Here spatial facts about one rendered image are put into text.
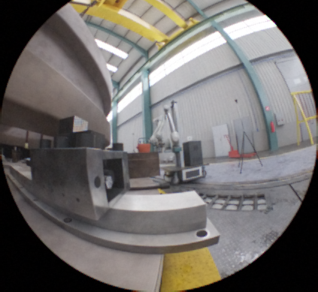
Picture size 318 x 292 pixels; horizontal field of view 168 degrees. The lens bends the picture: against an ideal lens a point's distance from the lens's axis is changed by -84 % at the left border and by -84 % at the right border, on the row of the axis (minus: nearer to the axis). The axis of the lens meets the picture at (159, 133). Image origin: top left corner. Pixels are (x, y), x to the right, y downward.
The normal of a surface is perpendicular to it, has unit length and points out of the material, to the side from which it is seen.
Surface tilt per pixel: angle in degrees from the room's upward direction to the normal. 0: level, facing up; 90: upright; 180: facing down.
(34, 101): 90
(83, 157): 90
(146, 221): 72
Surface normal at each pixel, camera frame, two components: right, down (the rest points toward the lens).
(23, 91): 0.98, -0.11
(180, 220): -0.06, -0.48
